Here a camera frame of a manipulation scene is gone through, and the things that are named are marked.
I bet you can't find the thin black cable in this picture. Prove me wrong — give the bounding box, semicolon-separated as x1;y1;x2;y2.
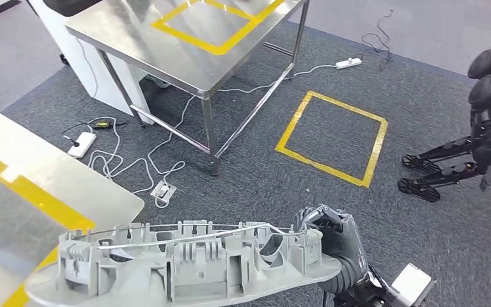
359;10;394;72

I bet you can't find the yellow floor tape square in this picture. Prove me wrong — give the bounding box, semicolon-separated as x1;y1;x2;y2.
275;91;388;189

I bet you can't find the white power strip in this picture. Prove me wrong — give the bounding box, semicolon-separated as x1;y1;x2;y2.
335;57;362;70
66;131;97;159

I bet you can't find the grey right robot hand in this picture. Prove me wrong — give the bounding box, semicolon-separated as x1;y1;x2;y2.
294;204;371;269

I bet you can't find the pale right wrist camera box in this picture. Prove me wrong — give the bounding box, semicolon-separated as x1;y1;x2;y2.
383;262;437;307

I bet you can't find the white cabinet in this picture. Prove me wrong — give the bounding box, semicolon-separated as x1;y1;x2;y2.
27;0;155;126

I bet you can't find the tangled white cable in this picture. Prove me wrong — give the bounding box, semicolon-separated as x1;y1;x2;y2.
86;95;196;209

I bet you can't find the white floor socket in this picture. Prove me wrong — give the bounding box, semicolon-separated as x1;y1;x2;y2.
150;180;178;204

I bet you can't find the white power strip cable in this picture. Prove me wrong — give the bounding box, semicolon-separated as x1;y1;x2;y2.
217;63;338;94

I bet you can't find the steel workbench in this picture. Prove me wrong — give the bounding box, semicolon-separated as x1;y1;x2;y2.
64;0;311;177
0;98;146;307

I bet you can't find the grey plastic wheel cover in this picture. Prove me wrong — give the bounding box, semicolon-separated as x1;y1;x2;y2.
24;220;343;307

